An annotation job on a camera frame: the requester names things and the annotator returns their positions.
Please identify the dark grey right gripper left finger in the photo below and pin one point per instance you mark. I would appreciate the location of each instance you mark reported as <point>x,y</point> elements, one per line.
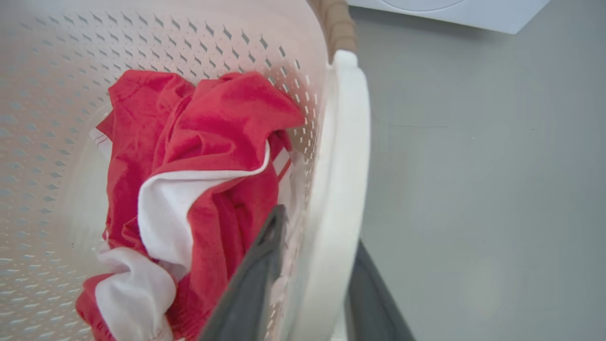
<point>246,298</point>

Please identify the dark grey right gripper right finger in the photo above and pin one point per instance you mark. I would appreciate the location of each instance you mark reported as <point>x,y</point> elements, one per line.
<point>371,308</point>

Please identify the white perforated plastic laundry basket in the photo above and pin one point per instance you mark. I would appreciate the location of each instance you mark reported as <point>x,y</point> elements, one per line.
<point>336,189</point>

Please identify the red and white garment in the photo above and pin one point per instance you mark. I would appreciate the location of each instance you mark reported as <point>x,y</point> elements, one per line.
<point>199,189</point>

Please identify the white washing machine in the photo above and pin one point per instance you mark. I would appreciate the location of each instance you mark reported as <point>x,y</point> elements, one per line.
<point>454,12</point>

